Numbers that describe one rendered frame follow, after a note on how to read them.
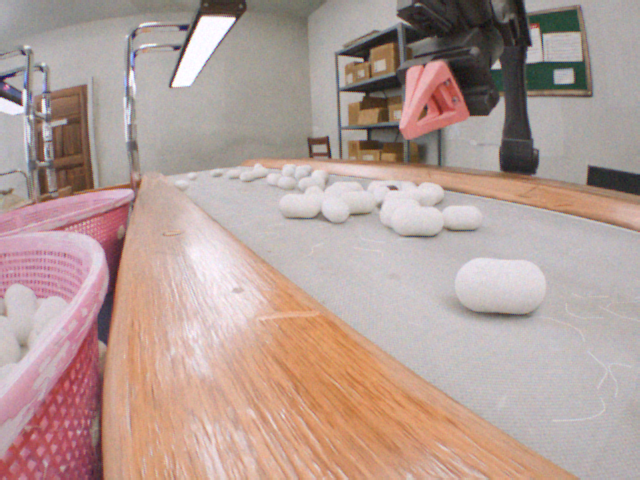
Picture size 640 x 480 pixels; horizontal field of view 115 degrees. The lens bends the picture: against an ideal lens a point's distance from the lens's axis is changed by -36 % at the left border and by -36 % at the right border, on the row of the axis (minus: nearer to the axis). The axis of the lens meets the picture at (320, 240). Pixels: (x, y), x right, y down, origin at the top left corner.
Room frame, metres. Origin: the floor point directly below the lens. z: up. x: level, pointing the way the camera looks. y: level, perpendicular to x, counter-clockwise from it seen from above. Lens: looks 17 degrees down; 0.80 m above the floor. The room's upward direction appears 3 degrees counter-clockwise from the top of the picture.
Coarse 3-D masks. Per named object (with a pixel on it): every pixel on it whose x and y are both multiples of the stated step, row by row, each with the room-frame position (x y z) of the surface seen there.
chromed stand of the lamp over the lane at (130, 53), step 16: (128, 32) 0.61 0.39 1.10; (144, 32) 0.64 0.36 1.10; (128, 48) 0.61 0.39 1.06; (144, 48) 0.76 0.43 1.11; (160, 48) 0.78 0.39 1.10; (176, 48) 0.80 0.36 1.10; (128, 64) 0.61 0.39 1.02; (128, 80) 0.61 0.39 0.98; (128, 96) 0.61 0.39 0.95; (128, 112) 0.61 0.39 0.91; (128, 128) 0.61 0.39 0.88; (128, 144) 0.61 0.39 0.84; (128, 160) 0.61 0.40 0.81
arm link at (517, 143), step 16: (512, 48) 0.56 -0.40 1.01; (512, 64) 0.56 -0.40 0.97; (512, 80) 0.57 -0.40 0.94; (512, 96) 0.57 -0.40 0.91; (512, 112) 0.57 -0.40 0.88; (512, 128) 0.58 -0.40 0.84; (528, 128) 0.56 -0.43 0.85; (512, 144) 0.58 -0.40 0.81; (528, 144) 0.55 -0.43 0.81; (512, 160) 0.58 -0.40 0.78; (528, 160) 0.56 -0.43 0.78
